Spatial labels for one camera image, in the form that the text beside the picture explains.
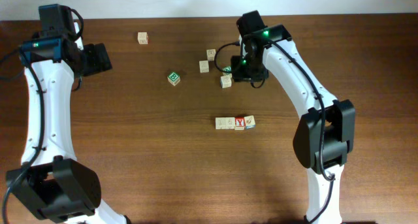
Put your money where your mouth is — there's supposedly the green N wooden block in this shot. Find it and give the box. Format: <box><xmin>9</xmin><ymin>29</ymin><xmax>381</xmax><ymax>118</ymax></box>
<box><xmin>223</xmin><ymin>67</ymin><xmax>231</xmax><ymax>75</ymax></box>

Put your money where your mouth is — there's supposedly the wooden block blue side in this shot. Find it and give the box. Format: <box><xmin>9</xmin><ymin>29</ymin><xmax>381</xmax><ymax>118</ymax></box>
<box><xmin>220</xmin><ymin>75</ymin><xmax>232</xmax><ymax>88</ymax></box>

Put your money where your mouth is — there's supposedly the red Y wooden block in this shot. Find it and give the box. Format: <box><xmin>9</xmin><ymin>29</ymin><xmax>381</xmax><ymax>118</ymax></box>
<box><xmin>234</xmin><ymin>117</ymin><xmax>246</xmax><ymax>130</ymax></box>

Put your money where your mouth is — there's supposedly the blue bird picture block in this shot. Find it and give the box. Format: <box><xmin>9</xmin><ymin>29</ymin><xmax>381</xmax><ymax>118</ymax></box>
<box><xmin>244</xmin><ymin>116</ymin><xmax>256</xmax><ymax>129</ymax></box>

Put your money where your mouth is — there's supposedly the wooden block number four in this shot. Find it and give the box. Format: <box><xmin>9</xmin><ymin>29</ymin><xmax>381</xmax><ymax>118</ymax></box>
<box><xmin>225</xmin><ymin>117</ymin><xmax>235</xmax><ymax>129</ymax></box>

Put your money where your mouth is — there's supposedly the plain wooden block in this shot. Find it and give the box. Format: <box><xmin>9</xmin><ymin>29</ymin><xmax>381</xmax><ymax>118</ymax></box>
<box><xmin>216</xmin><ymin>118</ymin><xmax>226</xmax><ymax>130</ymax></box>
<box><xmin>137</xmin><ymin>32</ymin><xmax>148</xmax><ymax>44</ymax></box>

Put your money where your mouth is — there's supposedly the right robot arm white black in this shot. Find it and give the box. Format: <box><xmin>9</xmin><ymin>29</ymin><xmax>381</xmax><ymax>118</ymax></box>
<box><xmin>231</xmin><ymin>10</ymin><xmax>355</xmax><ymax>223</ymax></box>

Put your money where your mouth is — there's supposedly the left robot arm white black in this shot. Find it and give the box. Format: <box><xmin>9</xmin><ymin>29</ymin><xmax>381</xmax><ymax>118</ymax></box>
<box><xmin>6</xmin><ymin>4</ymin><xmax>129</xmax><ymax>224</ymax></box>

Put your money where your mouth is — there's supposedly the wooden block upper middle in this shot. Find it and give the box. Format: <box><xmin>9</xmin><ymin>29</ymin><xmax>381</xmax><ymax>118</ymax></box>
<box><xmin>206</xmin><ymin>49</ymin><xmax>216</xmax><ymax>61</ymax></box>

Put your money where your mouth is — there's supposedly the wooden block below upper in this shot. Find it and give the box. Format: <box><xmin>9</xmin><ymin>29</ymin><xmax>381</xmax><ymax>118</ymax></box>
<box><xmin>199</xmin><ymin>60</ymin><xmax>209</xmax><ymax>73</ymax></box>

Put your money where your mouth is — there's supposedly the green B wooden block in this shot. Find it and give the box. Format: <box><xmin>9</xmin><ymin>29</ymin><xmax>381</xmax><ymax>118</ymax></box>
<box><xmin>167</xmin><ymin>72</ymin><xmax>181</xmax><ymax>86</ymax></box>

